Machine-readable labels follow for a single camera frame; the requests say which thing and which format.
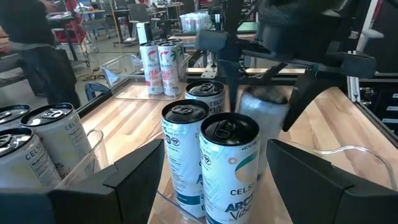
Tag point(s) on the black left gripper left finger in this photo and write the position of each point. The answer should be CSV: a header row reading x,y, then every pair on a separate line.
x,y
140,186

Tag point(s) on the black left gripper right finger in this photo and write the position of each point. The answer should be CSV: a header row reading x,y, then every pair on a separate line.
x,y
298,186

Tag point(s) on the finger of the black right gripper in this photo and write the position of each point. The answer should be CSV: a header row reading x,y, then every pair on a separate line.
x,y
231,77
303,93

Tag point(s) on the white can blue palm print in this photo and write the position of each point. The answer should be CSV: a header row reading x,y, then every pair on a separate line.
x,y
182,155
264,124
230,174
214,102

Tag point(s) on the clear plastic bin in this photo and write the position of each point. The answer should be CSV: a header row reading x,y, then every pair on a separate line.
x,y
357,148
121,68
90,161

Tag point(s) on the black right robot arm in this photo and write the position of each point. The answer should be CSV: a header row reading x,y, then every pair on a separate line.
x,y
233,15

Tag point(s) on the shrink-wrapped can pack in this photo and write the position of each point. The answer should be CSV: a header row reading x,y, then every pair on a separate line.
x,y
194,22

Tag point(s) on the white box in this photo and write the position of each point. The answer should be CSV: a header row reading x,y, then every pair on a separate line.
x,y
143,32

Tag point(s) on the blue floor object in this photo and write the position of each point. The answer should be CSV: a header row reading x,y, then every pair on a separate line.
x,y
93,88

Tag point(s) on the black office chair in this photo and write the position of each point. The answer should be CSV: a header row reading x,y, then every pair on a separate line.
x,y
138,14

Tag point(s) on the red tool cart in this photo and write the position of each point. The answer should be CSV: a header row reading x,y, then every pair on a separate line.
x,y
76,34

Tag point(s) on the person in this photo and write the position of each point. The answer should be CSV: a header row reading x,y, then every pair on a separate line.
x,y
28,25

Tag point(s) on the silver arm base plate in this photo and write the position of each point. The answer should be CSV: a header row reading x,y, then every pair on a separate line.
x,y
210,72

